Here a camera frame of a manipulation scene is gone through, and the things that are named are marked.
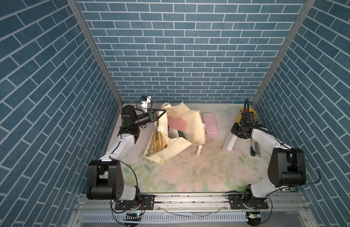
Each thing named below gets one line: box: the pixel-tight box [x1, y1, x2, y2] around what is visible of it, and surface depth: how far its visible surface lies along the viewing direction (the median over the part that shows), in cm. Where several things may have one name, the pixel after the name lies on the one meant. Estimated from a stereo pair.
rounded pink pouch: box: [167, 115, 188, 132], surface depth 97 cm
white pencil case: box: [222, 131, 238, 152], surface depth 86 cm
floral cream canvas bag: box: [142, 102, 206, 164], surface depth 84 cm
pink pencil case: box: [201, 112, 219, 136], surface depth 110 cm
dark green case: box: [177, 130, 187, 140], surface depth 96 cm
